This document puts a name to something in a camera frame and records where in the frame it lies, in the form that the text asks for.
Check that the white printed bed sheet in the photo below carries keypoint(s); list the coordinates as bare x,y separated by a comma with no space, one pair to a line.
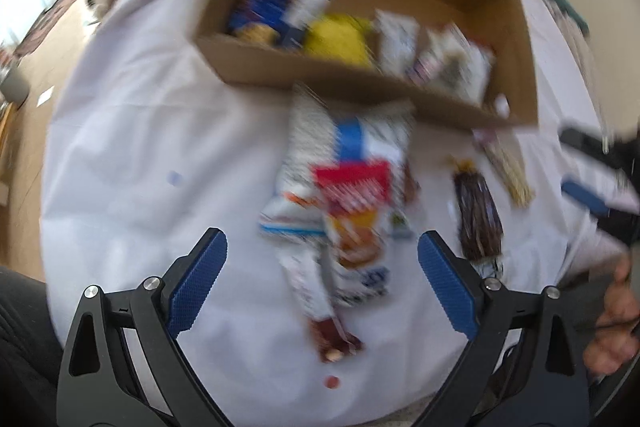
150,157

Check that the narrow blue white snack packet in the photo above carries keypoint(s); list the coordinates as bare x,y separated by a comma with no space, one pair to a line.
367,282

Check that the brown chocolate bar wrapper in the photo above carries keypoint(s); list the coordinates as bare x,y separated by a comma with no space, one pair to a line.
477,212

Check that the small white sachet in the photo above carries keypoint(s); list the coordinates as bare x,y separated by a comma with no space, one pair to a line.
312,4

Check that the white brown-ended snack packet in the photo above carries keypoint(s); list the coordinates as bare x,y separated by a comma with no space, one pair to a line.
312,287

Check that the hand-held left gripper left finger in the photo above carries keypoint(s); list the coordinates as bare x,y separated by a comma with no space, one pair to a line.
197,282

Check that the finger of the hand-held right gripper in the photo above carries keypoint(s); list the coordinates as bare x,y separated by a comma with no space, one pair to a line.
585,139
585,197

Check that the yellow checkered snack packet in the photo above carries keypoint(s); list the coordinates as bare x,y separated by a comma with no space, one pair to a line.
507,167

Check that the grey waste bin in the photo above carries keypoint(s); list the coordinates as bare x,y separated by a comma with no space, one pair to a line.
12,84

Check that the patterned floor rug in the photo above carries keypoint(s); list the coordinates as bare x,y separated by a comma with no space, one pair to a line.
47,22

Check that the person's left leg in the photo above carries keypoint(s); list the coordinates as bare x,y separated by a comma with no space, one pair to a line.
25,347

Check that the person's right hand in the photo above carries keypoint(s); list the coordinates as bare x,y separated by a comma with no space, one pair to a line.
620,332

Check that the large white red-edged snack packet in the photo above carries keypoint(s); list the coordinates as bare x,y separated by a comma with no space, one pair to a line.
455,64

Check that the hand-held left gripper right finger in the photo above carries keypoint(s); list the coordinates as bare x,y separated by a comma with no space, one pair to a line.
447,282

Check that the red snack packet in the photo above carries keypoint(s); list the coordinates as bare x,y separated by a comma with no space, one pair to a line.
355,202

